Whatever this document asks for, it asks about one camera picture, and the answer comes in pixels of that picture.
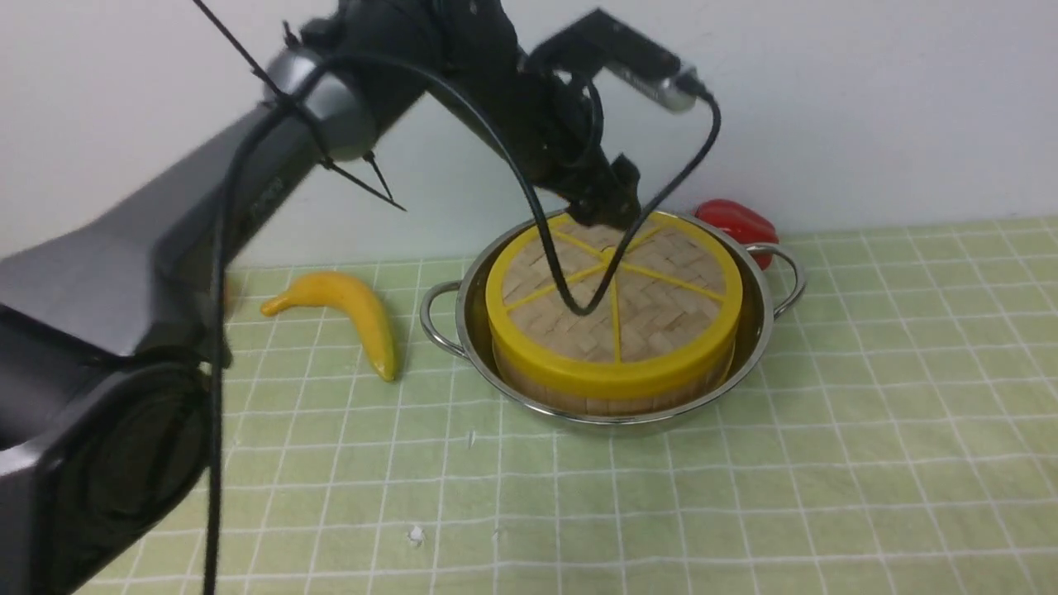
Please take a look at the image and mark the black cable tie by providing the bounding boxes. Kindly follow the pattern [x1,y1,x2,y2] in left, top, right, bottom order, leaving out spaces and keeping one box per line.
[193,1,407,213]

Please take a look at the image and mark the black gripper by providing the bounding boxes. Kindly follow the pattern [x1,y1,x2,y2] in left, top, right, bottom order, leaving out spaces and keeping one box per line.
[496,65,640,230]

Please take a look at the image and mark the stainless steel pot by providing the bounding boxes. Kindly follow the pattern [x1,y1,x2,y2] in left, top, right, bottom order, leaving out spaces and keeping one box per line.
[418,213,806,431]

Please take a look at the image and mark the yellow woven bamboo steamer lid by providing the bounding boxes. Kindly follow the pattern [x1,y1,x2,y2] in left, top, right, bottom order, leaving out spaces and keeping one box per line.
[486,213,746,364]

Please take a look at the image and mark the yellow banana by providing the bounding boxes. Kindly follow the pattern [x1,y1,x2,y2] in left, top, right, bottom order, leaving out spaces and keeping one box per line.
[260,271,400,382]

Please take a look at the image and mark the green checkered tablecloth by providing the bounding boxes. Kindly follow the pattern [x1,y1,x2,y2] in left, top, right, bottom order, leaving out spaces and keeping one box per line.
[217,218,1057,594]

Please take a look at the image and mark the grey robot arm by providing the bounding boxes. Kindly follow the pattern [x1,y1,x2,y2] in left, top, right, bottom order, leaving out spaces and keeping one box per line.
[2,1,678,594]

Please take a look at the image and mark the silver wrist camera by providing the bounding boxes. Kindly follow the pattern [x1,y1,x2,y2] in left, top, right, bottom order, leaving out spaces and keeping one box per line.
[527,8,708,113]

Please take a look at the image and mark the yellow rimmed bamboo steamer basket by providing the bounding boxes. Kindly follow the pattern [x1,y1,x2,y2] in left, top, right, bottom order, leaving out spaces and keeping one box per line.
[493,341,736,417]

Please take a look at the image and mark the red bell pepper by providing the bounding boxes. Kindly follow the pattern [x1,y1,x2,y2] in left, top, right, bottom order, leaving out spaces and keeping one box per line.
[694,198,781,245]

